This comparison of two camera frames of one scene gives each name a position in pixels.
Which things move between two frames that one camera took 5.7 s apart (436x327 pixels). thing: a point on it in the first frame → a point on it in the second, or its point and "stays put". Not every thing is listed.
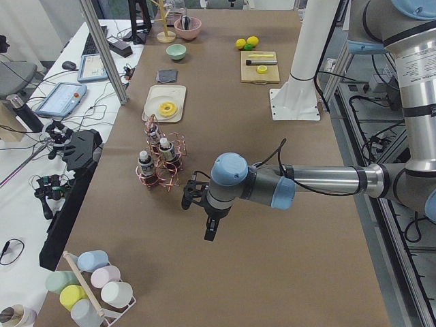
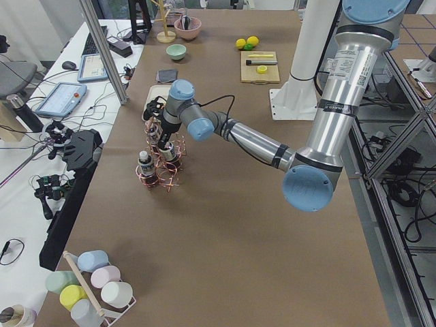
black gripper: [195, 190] → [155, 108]
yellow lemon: [253, 39] stays put
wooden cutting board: [259, 66] stays put
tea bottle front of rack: [146, 167] stays put
